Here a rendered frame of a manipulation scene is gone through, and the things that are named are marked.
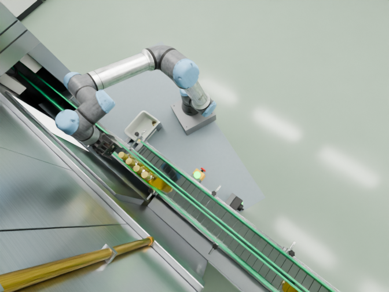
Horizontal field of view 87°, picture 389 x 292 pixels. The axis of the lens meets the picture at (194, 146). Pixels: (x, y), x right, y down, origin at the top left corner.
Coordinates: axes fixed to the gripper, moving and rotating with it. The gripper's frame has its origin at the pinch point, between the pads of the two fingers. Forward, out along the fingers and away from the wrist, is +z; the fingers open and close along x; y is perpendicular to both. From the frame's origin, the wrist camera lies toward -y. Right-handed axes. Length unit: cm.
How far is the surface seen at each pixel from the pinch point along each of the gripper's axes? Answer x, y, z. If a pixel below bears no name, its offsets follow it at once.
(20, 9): 61, -370, 112
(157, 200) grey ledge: -8.7, 22.8, 37.2
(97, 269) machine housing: -15, 47, -48
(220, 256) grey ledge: -9, 71, 37
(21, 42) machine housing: 13, -95, -5
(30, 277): -13, 46, -63
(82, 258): -12, 45, -53
